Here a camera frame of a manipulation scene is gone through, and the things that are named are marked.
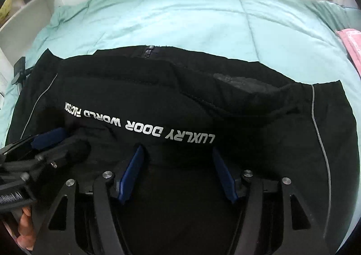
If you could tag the black clip on bed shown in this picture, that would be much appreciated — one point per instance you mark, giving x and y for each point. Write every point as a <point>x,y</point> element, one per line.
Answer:
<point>21,72</point>

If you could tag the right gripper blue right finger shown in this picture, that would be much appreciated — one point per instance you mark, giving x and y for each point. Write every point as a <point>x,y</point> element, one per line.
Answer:
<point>226,179</point>

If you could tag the pink folded blanket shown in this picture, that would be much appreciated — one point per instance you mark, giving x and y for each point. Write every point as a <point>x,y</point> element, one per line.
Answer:
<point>351,39</point>

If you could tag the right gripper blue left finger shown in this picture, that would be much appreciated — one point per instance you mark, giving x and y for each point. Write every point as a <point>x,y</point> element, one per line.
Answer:
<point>131,173</point>

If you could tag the light green quilted bedspread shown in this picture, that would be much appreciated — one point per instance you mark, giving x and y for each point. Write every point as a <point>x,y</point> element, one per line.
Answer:
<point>295,37</point>

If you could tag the black hooded jacket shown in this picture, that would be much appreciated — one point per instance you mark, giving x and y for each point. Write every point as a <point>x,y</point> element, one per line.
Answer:
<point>292,149</point>

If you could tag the person's left hand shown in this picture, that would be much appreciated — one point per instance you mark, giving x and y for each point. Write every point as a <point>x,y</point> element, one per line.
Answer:
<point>27,234</point>

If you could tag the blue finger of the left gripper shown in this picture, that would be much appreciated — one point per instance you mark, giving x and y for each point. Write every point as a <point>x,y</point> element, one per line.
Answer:
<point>48,139</point>

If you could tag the white bedside shelf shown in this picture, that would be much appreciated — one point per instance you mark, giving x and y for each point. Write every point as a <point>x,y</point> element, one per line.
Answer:
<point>18,33</point>

